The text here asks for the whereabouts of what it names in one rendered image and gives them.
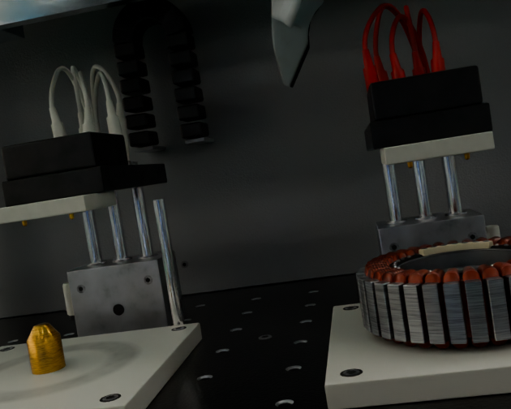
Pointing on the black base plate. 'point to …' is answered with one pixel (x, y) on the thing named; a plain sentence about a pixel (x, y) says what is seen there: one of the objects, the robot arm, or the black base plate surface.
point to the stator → (448, 293)
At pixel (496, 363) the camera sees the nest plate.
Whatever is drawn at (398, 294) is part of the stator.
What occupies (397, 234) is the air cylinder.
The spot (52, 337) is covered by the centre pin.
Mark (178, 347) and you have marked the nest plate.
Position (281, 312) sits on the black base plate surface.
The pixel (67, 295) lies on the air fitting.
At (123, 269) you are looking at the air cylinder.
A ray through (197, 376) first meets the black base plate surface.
